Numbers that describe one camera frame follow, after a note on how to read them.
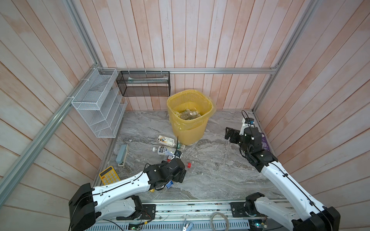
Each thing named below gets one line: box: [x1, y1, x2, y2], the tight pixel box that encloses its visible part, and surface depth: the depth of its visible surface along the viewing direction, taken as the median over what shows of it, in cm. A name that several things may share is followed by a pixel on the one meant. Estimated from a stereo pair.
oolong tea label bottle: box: [152, 145, 177, 156], surface depth 93 cm
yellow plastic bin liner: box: [167, 89, 217, 131], surface depth 92 cm
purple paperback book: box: [260, 132, 271, 152], surface depth 100 cm
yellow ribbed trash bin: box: [166, 89, 217, 146], surface depth 92 cm
